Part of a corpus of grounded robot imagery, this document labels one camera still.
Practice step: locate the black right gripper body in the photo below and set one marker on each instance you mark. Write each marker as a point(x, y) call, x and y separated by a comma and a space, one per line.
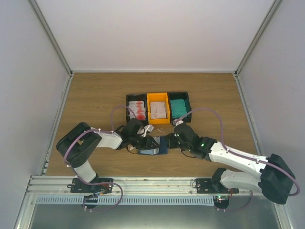
point(172, 144)

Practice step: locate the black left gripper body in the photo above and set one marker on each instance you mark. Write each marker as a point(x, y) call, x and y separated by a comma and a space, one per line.
point(140, 144)

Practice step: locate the blue card holder wallet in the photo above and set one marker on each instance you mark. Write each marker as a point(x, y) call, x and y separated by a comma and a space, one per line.
point(162, 150)

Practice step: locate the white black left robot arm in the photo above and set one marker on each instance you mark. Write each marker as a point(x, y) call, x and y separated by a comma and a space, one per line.
point(77, 146)

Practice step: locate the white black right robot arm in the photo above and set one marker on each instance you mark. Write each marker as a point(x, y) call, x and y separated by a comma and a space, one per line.
point(270, 176)

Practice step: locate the teal card stack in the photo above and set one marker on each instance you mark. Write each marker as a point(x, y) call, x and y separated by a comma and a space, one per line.
point(178, 108)

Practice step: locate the yellow middle card bin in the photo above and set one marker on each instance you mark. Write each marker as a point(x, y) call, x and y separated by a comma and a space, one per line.
point(158, 97)

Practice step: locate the red white card stack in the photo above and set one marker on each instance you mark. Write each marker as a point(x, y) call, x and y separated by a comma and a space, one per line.
point(138, 109)

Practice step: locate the black left card bin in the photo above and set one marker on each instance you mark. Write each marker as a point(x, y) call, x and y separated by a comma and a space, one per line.
point(136, 97)

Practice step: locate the black card bin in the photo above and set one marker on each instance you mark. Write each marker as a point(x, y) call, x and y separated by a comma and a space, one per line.
point(179, 95)
point(136, 97)

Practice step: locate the black right card bin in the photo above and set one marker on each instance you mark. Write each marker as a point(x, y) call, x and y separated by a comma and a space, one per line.
point(179, 95)

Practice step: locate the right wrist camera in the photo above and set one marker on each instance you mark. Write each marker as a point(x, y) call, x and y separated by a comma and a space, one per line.
point(176, 122)

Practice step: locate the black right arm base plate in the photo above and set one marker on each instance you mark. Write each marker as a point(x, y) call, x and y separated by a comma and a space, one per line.
point(210, 186)

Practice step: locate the grey slotted cable duct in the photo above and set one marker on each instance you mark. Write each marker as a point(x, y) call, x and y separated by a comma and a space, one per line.
point(128, 200)

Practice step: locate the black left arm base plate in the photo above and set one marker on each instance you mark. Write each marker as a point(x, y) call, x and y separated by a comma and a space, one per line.
point(78, 186)

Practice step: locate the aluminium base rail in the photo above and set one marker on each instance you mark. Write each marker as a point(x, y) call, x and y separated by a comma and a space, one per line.
point(132, 186)

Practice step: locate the aluminium corner post right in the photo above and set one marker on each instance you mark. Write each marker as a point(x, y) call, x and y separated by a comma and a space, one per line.
point(258, 35)

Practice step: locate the aluminium corner post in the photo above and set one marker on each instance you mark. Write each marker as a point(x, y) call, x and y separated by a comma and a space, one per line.
point(41, 18)
point(258, 35)

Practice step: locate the aluminium corner post left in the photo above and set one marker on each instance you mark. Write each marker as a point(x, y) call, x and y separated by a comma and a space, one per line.
point(41, 18)

